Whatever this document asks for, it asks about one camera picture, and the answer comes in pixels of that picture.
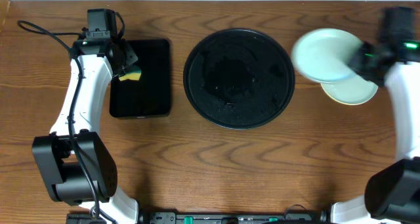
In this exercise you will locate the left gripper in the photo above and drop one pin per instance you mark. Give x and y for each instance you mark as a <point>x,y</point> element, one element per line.
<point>128,58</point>

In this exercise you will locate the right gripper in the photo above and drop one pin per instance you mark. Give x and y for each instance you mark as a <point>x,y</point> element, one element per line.
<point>355,62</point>

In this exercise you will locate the green yellow sponge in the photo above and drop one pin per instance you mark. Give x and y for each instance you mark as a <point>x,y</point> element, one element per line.
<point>133,73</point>

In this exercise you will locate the light green plate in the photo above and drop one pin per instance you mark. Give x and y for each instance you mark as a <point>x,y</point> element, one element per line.
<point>352,91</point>
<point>322,55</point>

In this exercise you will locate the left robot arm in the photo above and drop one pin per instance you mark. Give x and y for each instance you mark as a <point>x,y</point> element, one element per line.
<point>74,163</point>

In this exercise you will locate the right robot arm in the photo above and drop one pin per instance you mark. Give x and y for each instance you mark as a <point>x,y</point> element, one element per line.
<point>392,194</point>

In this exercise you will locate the black rectangular tray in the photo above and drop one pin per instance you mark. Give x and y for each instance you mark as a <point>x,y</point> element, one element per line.
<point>150,95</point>

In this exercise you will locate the round black tray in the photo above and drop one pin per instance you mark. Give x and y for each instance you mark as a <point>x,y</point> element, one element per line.
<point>239,78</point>

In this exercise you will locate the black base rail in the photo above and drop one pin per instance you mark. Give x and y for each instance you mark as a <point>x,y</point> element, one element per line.
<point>212,218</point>

